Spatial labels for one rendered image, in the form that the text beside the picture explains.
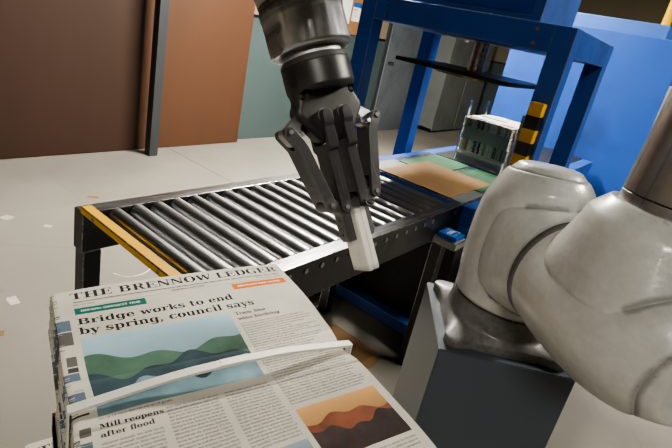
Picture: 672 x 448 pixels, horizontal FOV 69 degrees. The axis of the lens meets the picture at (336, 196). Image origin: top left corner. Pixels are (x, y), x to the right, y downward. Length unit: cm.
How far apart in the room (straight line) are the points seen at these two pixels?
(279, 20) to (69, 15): 374
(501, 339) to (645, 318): 28
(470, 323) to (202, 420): 44
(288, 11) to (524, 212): 40
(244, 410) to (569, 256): 37
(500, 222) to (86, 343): 52
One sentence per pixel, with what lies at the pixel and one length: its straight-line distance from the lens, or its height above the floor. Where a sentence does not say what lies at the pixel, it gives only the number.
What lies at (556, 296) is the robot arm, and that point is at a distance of 59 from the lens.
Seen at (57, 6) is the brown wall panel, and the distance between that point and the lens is 417.
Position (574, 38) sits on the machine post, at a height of 151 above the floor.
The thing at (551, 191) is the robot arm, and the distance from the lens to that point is 70.
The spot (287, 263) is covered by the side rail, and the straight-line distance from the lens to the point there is 127.
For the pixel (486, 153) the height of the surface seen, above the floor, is 89.
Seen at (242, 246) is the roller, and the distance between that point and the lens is 134.
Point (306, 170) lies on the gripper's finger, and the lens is 50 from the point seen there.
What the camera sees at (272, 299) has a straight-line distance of 63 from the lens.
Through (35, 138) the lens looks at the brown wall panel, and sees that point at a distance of 430.
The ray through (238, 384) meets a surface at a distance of 51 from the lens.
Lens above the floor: 140
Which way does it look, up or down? 19 degrees down
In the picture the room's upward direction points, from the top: 12 degrees clockwise
